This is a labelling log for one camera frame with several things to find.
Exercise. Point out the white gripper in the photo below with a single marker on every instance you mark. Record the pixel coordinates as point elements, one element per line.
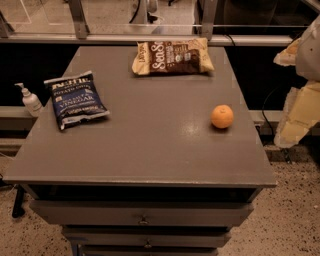
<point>310,53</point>

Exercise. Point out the brown chip bag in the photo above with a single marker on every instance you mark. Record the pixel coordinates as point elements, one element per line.
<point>173,57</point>

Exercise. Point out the blue kettle chip bag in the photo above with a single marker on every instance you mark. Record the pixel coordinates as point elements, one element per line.
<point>75,98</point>

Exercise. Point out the orange fruit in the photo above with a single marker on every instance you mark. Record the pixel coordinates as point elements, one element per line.
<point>222,116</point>

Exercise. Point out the grey drawer cabinet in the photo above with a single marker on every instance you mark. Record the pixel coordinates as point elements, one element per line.
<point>155,178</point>

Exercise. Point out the white pump bottle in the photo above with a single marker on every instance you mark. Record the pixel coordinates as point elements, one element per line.
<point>30,101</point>

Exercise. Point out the metal railing frame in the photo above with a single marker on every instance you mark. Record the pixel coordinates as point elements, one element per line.
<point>102,22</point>

